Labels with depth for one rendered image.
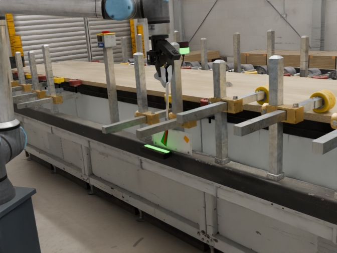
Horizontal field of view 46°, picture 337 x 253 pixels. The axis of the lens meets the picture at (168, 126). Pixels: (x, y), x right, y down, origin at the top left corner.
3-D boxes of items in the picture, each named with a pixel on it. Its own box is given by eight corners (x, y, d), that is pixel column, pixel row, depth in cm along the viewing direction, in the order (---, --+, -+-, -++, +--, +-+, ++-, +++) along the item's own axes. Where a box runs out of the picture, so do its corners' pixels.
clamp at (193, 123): (188, 128, 167) (187, 117, 165) (167, 124, 176) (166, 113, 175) (197, 125, 170) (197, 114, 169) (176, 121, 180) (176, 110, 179)
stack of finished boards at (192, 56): (219, 56, 1060) (219, 50, 1055) (152, 69, 904) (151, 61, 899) (198, 56, 1115) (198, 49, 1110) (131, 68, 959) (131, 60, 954)
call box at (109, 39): (105, 49, 199) (103, 33, 197) (98, 49, 204) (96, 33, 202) (117, 47, 203) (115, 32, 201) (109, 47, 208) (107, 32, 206)
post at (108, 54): (115, 132, 212) (106, 47, 200) (110, 131, 216) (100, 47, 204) (122, 130, 215) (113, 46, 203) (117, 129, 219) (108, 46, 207)
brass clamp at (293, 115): (294, 124, 127) (294, 109, 125) (259, 118, 137) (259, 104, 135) (304, 120, 131) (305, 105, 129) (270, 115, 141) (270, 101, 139)
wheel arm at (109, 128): (106, 135, 174) (105, 126, 172) (102, 134, 176) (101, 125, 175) (178, 115, 201) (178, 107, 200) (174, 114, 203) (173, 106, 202)
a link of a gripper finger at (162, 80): (158, 86, 167) (156, 65, 165) (167, 88, 163) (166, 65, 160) (152, 88, 165) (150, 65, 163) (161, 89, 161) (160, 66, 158)
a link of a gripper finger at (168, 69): (164, 85, 169) (162, 64, 166) (173, 86, 165) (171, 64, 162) (158, 86, 167) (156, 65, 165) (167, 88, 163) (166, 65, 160)
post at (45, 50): (54, 116, 268) (43, 44, 255) (51, 116, 270) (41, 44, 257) (58, 115, 270) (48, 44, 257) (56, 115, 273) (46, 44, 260)
